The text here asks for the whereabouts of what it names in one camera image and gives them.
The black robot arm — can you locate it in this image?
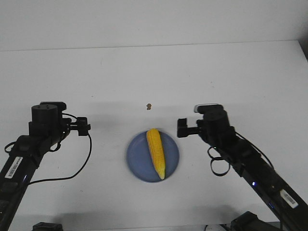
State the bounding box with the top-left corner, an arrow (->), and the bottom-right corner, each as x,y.
177,104 -> 308,231
0,102 -> 91,231

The blue round plate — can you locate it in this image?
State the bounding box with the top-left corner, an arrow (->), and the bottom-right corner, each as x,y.
126,131 -> 180,183

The small brown crumb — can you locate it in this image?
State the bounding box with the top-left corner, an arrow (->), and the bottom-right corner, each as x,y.
146,103 -> 152,110

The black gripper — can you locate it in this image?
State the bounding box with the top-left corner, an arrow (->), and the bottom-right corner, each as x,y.
63,116 -> 91,136
177,118 -> 204,138

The yellow corn cob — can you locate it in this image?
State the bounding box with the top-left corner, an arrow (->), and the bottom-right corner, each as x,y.
146,128 -> 166,180

